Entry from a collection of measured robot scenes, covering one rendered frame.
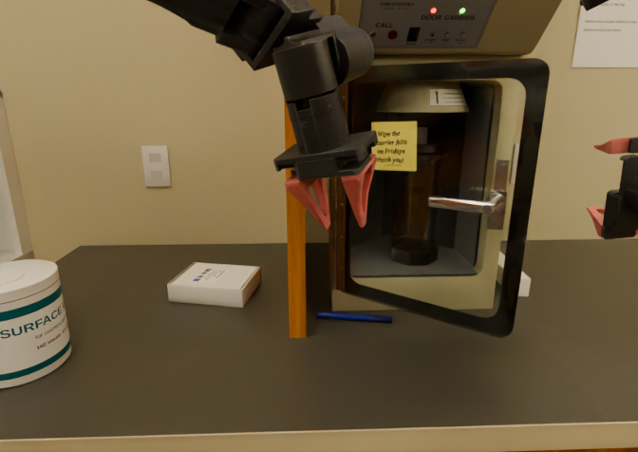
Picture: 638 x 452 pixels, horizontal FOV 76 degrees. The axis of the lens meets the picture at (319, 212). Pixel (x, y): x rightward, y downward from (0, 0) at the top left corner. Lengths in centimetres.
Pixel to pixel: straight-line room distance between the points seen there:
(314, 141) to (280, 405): 36
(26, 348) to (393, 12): 71
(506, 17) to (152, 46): 85
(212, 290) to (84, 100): 67
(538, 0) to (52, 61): 111
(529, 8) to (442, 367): 55
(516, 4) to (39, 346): 85
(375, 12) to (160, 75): 70
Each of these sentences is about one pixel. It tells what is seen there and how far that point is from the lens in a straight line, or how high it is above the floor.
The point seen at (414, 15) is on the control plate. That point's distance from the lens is 68.
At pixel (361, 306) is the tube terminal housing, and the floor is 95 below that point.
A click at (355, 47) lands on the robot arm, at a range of 47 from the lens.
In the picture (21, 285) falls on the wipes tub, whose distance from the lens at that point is 71.
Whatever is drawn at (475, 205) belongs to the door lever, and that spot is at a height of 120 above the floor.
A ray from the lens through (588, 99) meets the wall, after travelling 139.
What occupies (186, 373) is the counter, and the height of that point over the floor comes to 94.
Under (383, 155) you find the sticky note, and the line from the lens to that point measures 67.
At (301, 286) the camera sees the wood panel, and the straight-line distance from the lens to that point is 70.
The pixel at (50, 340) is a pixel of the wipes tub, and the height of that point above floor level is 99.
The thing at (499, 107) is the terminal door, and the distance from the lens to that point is 62.
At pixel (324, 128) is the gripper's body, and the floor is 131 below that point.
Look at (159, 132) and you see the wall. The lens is 122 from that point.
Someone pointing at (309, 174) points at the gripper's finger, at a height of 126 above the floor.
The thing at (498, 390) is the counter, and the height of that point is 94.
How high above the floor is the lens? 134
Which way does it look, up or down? 15 degrees down
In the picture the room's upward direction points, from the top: straight up
